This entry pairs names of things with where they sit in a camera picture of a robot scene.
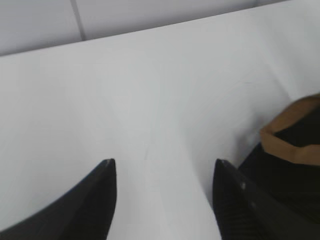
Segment black canvas tote bag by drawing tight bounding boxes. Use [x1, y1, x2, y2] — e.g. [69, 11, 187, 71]
[238, 94, 320, 224]

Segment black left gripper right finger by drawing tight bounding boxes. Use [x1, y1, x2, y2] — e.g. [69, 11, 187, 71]
[212, 159, 320, 240]

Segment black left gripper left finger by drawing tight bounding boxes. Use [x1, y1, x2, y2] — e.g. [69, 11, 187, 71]
[0, 158, 117, 240]

